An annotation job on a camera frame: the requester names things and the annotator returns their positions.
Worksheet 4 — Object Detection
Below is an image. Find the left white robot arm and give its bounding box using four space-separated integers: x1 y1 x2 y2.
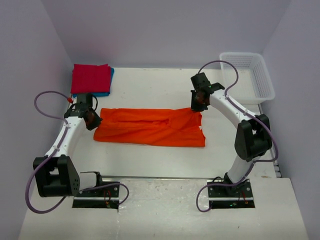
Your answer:
33 93 102 198

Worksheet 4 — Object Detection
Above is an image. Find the orange t shirt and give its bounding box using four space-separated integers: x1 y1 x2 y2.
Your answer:
93 107 206 148

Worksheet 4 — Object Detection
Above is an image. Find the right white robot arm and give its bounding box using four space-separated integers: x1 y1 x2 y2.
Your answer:
190 72 272 188

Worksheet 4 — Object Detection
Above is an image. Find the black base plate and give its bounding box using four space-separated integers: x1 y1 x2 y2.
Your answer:
207 177 253 199
75 181 120 201

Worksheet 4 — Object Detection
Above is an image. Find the white plastic basket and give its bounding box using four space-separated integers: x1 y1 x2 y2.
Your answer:
219 52 276 105

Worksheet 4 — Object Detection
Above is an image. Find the folded blue t shirt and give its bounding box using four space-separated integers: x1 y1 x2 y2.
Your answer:
72 67 115 99

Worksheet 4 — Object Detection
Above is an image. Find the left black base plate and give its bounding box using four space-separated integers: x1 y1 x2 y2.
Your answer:
75 181 120 201

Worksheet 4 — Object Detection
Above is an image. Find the folded red t shirt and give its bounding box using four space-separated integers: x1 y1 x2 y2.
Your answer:
70 63 112 95

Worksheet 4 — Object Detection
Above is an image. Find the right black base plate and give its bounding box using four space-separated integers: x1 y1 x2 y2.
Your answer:
207 177 253 199

